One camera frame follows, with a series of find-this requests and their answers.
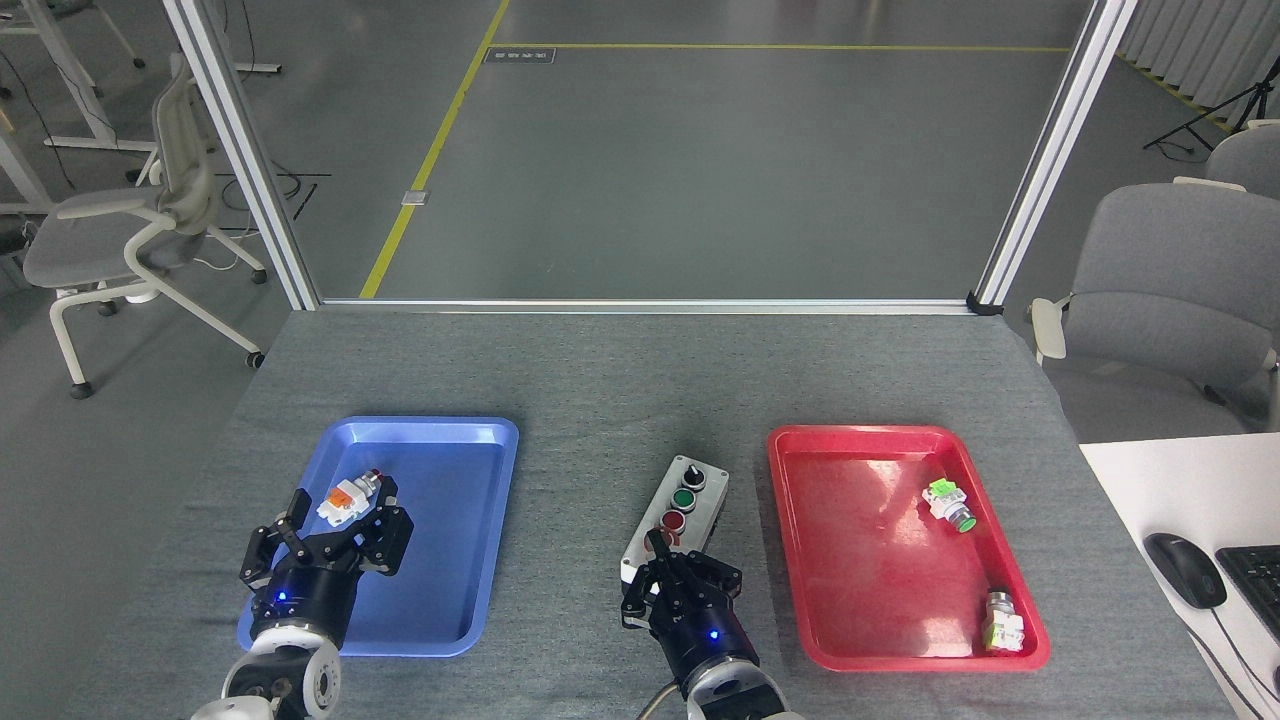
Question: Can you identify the white frame grey office chair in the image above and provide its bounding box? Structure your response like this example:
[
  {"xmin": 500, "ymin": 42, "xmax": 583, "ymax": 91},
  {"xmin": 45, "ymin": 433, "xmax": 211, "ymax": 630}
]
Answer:
[{"xmin": 22, "ymin": 52, "xmax": 269, "ymax": 401}]

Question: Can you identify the black mouse cable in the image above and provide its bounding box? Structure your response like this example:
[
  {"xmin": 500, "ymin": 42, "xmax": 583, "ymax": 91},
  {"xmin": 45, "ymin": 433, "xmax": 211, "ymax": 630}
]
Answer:
[{"xmin": 1185, "ymin": 605, "xmax": 1280, "ymax": 720}]

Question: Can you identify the small grey fabric chair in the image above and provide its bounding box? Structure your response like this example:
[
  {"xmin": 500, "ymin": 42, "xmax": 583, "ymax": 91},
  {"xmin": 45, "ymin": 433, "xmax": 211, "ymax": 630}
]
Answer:
[{"xmin": 1203, "ymin": 120, "xmax": 1280, "ymax": 199}]

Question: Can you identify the green push button switch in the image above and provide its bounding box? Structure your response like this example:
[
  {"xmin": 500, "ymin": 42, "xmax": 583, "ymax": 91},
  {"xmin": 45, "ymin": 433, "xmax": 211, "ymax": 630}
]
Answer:
[{"xmin": 922, "ymin": 478, "xmax": 978, "ymax": 533}]

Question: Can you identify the white desk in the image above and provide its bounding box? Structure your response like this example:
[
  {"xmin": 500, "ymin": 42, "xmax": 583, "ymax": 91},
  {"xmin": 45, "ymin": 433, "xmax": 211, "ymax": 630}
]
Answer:
[{"xmin": 1078, "ymin": 432, "xmax": 1280, "ymax": 720}]

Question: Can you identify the black tripod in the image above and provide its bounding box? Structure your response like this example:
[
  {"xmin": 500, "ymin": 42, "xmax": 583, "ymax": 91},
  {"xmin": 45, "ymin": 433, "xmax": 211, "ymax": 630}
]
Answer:
[{"xmin": 1143, "ymin": 55, "xmax": 1280, "ymax": 156}]

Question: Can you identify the red push button orange block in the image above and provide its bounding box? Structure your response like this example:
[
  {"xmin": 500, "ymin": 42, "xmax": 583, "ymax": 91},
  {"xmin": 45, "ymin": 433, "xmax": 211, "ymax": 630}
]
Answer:
[{"xmin": 317, "ymin": 468, "xmax": 386, "ymax": 529}]

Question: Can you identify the white pleated curtain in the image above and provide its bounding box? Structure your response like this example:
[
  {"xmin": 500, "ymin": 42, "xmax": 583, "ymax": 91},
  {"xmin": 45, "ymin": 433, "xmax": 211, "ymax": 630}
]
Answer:
[{"xmin": 1118, "ymin": 0, "xmax": 1280, "ymax": 113}]

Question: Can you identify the black floor cable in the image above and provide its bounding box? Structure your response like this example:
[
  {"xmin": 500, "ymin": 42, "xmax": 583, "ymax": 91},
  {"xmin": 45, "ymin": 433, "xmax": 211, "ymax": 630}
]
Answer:
[{"xmin": 215, "ymin": 168, "xmax": 333, "ymax": 225}]

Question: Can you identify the grey control box with buttons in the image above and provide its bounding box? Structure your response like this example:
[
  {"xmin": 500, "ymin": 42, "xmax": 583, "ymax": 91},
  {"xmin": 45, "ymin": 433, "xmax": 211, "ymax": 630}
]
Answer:
[{"xmin": 620, "ymin": 455, "xmax": 730, "ymax": 593}]

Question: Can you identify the white desk frame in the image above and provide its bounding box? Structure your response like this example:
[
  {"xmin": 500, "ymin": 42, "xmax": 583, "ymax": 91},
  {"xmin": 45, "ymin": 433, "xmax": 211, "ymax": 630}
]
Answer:
[{"xmin": 0, "ymin": 0, "xmax": 283, "ymax": 216}]

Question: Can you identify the black keyboard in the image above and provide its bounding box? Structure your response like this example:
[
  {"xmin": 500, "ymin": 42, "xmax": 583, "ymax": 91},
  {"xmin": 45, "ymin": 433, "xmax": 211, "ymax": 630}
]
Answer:
[{"xmin": 1215, "ymin": 545, "xmax": 1280, "ymax": 643}]

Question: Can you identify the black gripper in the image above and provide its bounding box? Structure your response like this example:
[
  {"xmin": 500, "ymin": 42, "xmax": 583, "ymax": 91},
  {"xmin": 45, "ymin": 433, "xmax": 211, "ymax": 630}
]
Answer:
[
  {"xmin": 240, "ymin": 477, "xmax": 415, "ymax": 651},
  {"xmin": 620, "ymin": 529, "xmax": 763, "ymax": 693}
]

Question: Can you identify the silver push button yellow block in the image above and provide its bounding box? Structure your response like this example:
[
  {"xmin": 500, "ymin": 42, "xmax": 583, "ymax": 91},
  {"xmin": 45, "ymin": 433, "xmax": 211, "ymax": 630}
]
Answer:
[{"xmin": 980, "ymin": 590, "xmax": 1026, "ymax": 653}]

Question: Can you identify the blue plastic tray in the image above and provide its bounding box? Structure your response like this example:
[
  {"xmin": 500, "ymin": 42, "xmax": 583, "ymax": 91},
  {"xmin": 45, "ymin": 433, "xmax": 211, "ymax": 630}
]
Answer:
[{"xmin": 237, "ymin": 416, "xmax": 520, "ymax": 658}]

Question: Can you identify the silver aluminium post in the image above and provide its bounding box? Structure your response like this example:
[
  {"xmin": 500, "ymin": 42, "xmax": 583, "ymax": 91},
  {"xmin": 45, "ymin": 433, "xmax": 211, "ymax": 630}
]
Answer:
[
  {"xmin": 163, "ymin": 0, "xmax": 321, "ymax": 311},
  {"xmin": 966, "ymin": 0, "xmax": 1141, "ymax": 317}
]

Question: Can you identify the large grey fabric chair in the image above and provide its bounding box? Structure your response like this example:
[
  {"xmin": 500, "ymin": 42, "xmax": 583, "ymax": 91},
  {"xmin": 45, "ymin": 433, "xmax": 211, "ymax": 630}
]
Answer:
[{"xmin": 1030, "ymin": 177, "xmax": 1280, "ymax": 433}]

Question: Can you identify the black computer mouse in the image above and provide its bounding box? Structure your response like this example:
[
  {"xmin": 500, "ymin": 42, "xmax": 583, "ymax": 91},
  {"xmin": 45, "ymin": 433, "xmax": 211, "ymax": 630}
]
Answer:
[{"xmin": 1144, "ymin": 532, "xmax": 1228, "ymax": 610}]

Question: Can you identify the silver aluminium crossbar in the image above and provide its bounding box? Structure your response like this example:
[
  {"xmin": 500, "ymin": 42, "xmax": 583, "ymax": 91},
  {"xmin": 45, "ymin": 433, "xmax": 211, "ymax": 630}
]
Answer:
[{"xmin": 318, "ymin": 297, "xmax": 976, "ymax": 316}]

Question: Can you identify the grey table cloth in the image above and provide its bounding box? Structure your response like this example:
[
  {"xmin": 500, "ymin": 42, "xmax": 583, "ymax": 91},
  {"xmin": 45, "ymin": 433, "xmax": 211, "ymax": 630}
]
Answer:
[{"xmin": 85, "ymin": 308, "xmax": 1236, "ymax": 720}]

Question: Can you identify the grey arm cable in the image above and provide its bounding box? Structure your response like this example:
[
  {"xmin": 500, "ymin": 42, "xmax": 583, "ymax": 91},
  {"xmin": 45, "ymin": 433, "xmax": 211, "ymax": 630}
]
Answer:
[{"xmin": 637, "ymin": 684, "xmax": 693, "ymax": 720}]

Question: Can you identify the red plastic tray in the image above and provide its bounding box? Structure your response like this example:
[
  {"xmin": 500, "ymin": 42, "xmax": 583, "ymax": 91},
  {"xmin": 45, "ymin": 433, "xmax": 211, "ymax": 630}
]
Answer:
[{"xmin": 767, "ymin": 424, "xmax": 1051, "ymax": 673}]

